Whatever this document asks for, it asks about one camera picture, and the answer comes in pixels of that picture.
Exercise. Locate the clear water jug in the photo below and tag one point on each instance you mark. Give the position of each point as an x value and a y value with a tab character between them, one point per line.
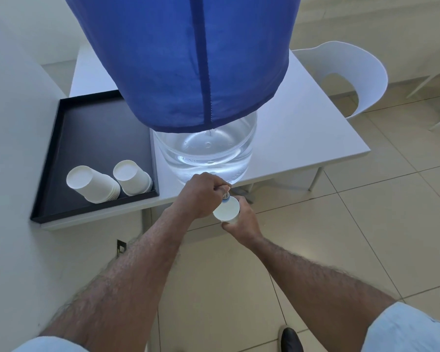
209	153

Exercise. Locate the black tray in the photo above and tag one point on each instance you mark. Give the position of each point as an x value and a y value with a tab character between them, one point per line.
99	135

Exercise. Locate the person's left fingers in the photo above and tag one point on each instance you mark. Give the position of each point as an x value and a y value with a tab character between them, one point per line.
220	185

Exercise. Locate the stack of white paper cups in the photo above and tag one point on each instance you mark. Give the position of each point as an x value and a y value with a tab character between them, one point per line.
132	177
93	185

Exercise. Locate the white metal chair frame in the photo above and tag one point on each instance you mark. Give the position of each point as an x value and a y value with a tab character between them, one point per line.
422	84

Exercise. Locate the light blue right sleeve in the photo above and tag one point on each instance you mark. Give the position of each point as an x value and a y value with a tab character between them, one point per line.
410	329

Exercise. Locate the white plastic chair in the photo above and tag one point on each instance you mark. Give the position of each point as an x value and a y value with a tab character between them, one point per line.
366	69

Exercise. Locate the black shoe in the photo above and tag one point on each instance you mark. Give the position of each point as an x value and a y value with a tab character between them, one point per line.
291	340

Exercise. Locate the person's left forearm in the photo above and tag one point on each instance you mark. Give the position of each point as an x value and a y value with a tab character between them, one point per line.
132	282

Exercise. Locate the light blue left sleeve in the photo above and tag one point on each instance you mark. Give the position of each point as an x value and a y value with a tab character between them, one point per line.
51	345

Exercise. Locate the blue cloth jug cover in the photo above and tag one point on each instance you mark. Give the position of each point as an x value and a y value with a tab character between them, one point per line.
161	62

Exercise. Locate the white paper cup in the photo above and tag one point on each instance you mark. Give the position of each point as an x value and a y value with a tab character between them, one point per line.
225	211

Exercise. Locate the white table leg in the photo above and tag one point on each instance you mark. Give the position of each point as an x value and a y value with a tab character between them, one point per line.
147	219
314	179

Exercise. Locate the person's right forearm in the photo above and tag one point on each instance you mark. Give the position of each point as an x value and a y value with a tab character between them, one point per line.
315	289

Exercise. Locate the person's left hand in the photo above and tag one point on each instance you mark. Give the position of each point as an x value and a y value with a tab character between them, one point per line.
198	196

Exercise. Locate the blue white jug tap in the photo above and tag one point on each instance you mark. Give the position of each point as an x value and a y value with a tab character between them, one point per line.
226	196

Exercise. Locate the person's right thumb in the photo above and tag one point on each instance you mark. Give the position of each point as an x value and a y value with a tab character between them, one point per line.
230	226

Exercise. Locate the person's right hand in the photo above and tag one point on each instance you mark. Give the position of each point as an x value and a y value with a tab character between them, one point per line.
247	225

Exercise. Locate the light blue sleeve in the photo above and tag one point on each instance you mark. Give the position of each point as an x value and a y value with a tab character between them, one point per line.
51	345
410	329

